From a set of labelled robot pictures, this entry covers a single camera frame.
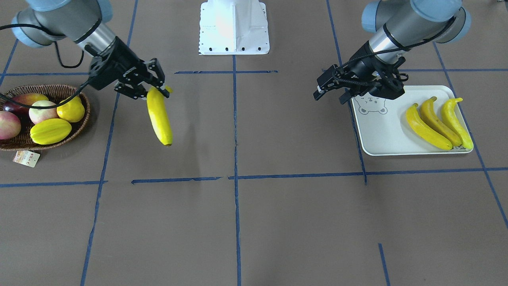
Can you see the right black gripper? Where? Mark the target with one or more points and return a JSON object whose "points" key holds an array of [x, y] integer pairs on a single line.
{"points": [[117, 58]]}

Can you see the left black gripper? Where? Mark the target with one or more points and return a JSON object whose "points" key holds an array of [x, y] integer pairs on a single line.
{"points": [[362, 62]]}

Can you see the yellow banana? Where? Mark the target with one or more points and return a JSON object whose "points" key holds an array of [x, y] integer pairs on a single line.
{"points": [[430, 118], [424, 131], [158, 116], [451, 120]]}

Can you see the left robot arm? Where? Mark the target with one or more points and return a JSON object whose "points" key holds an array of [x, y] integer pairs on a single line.
{"points": [[397, 27]]}

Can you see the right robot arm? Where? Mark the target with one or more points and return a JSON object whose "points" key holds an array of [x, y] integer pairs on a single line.
{"points": [[84, 22]]}

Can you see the brown wicker basket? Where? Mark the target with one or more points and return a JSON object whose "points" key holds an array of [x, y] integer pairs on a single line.
{"points": [[55, 93]]}

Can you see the paper tag on basket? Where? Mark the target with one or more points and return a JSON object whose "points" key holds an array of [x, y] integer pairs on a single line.
{"points": [[27, 158]]}

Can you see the white bear tray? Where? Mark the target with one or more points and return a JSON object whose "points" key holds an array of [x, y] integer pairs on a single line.
{"points": [[383, 129]]}

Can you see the yellow pear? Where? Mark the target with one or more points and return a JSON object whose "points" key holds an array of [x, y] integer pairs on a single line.
{"points": [[73, 111]]}

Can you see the yellow starfruit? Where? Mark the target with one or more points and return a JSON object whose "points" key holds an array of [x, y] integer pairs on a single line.
{"points": [[50, 131]]}

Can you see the dark purple fruit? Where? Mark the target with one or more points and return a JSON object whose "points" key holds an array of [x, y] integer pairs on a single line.
{"points": [[27, 99]]}

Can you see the pink red apple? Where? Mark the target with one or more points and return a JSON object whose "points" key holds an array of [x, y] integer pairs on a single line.
{"points": [[10, 125]]}

